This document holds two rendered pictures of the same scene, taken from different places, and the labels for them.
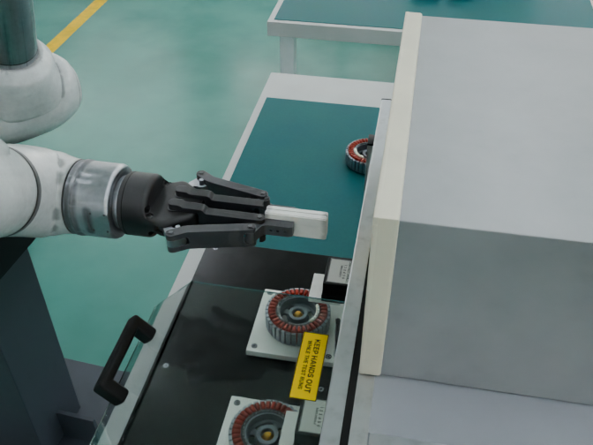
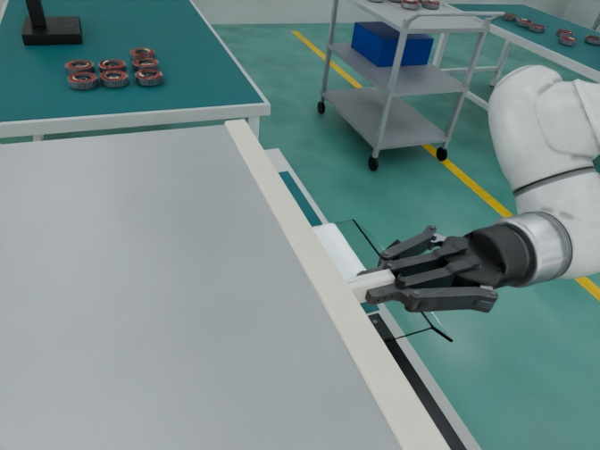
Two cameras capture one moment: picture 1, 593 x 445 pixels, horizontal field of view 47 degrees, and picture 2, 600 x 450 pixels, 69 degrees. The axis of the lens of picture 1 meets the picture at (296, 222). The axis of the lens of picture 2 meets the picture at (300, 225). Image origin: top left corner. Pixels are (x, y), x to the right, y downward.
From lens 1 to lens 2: 87 cm
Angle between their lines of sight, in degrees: 94
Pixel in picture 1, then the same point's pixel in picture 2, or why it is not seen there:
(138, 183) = (497, 230)
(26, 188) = (520, 164)
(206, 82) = not seen: outside the picture
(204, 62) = not seen: outside the picture
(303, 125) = not seen: outside the picture
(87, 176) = (532, 216)
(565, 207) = (79, 160)
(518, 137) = (132, 232)
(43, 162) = (562, 195)
